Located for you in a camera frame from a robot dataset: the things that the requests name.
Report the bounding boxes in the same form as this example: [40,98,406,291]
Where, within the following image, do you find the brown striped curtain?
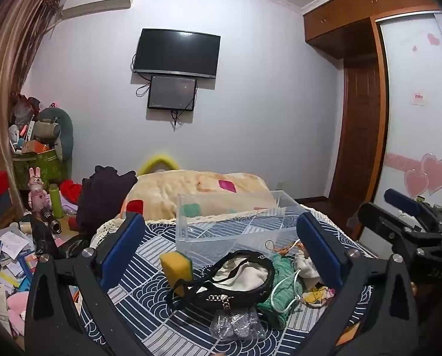
[0,0,64,227]

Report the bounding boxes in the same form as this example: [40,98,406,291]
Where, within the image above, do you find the green bottle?
[49,183,65,219]

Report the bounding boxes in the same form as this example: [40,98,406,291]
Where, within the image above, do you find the grey-green plush toy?
[34,102,74,164]

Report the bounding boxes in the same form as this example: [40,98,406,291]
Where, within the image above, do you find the green knitted cloth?
[257,254,305,330]

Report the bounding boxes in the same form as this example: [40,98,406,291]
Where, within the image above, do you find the pink plush toy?
[6,291,31,329]

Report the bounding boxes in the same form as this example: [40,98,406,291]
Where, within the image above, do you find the white drawstring pouch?
[293,249,322,292]

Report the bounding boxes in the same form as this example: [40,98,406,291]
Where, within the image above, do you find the small yellow pink cloth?
[303,286,336,306]

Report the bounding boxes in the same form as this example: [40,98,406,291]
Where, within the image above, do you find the white lace cloth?
[89,208,281,249]

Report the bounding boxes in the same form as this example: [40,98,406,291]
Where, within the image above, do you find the clear plastic storage box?
[175,189,311,261]

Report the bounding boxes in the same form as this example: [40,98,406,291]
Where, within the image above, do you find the pink rabbit figure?
[27,167,51,212]

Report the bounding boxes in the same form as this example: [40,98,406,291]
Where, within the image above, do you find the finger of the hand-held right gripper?
[383,188,435,217]
[356,202,442,255]

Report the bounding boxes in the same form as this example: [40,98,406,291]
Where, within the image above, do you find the white bag with black strap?
[168,250,276,311]

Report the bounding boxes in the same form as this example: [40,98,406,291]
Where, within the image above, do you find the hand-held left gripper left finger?
[24,211,147,356]

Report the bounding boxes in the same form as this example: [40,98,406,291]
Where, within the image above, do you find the black wall television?
[132,28,222,80]

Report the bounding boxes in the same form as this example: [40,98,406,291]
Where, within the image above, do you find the blue wave-pattern bed sheet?
[71,206,377,356]

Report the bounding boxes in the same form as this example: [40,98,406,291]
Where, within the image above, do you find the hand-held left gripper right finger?
[297,211,420,356]

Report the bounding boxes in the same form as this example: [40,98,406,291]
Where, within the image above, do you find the yellow curved cushion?
[137,152,181,176]

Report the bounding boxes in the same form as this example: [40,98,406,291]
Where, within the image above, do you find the orange cord with ring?
[264,239,306,258]

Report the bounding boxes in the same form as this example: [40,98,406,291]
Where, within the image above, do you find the red cloth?
[60,180,84,205]

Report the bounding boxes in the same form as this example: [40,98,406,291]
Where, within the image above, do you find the wooden wardrobe with heart stickers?
[303,0,442,240]

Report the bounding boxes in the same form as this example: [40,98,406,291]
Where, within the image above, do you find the clear crumpled plastic bag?
[210,309,268,341]

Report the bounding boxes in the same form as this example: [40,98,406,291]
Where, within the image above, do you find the brown wooden door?
[329,61,383,214]

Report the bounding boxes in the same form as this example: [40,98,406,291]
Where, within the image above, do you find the small black wall monitor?
[147,75,198,112]

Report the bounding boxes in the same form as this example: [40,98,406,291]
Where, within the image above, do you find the green cardboard box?
[12,148,68,193]

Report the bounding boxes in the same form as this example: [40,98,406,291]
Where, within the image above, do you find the black garment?
[76,165,138,232]

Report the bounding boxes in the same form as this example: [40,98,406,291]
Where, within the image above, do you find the pile of papers and booklets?
[0,222,42,305]

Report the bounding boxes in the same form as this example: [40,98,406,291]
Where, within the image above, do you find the beige patchwork blanket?
[120,171,277,220]

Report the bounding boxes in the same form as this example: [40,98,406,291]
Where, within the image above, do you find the yellow sponge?
[159,251,194,290]

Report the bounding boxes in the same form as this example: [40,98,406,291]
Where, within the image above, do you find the black cylindrical lens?
[40,207,62,235]

